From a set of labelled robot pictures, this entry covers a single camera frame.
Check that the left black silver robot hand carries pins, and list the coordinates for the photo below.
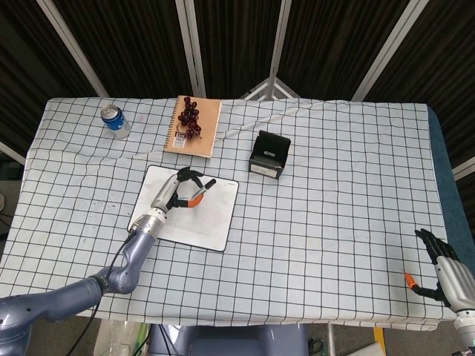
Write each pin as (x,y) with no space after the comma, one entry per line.
(165,193)

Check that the blue checked tablecloth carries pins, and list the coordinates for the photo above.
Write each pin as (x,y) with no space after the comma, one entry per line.
(315,222)

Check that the metal table leg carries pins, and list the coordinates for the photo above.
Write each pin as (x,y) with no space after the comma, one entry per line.
(331,339)

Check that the dark red grape bunch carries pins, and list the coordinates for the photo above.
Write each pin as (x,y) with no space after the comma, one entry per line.
(189,115)

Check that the green marker pen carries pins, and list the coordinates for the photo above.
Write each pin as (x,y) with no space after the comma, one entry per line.
(208,186)

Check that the white triangular screen foot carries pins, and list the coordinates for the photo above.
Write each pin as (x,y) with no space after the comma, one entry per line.
(272,91)

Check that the white paper sheet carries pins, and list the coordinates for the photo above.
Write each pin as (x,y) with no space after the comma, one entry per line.
(371,350)

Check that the white screen frame post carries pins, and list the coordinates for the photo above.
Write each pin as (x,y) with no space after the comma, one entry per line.
(191,48)
(70,44)
(386,48)
(278,37)

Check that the open black box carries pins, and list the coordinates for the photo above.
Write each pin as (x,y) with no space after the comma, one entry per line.
(269,155)

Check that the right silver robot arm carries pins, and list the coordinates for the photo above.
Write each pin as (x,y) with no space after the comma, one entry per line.
(465,330)

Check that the blue soda can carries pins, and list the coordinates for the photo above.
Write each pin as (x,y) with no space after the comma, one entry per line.
(115,120)

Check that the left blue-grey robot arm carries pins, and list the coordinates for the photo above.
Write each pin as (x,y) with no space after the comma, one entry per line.
(137,256)

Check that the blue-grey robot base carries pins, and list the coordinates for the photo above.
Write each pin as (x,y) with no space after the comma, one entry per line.
(230,341)

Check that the white dry-erase board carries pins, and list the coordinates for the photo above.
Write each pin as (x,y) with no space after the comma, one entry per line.
(219,222)

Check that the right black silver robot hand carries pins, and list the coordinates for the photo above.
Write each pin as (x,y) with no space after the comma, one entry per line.
(456,283)

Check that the brown spiral notebook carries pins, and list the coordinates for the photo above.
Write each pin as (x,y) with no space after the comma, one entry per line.
(206,130)

